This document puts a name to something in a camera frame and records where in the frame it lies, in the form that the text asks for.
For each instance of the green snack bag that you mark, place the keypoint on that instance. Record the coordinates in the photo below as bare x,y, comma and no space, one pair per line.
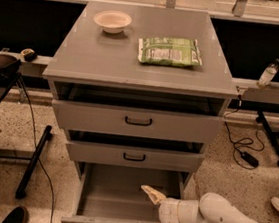
168,51

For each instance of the grey top drawer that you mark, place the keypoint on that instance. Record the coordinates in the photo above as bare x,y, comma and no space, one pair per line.
127,114

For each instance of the yellow tape measure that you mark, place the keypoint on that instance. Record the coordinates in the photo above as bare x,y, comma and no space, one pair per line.
28,54

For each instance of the plastic water bottle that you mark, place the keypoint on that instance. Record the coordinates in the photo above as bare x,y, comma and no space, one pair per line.
268,74

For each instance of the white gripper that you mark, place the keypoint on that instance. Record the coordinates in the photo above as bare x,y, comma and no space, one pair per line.
168,212

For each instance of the white bowl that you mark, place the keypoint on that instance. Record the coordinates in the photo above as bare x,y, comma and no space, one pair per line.
112,22

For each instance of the black side table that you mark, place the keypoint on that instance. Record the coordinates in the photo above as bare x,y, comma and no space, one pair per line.
31,157

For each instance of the grey middle drawer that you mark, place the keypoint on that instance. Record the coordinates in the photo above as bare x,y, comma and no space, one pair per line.
132,151

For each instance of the grey drawer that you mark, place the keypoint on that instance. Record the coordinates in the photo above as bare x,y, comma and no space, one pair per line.
127,114
132,151
113,194

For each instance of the grey bottom drawer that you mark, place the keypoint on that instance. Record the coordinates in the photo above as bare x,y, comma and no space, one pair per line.
113,194

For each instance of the grey drawer cabinet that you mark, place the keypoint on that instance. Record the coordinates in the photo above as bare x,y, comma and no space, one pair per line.
92,59

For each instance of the black shoe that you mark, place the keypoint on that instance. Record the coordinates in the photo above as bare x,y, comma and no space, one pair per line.
18,215

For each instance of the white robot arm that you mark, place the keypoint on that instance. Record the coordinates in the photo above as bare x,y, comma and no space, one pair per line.
211,208

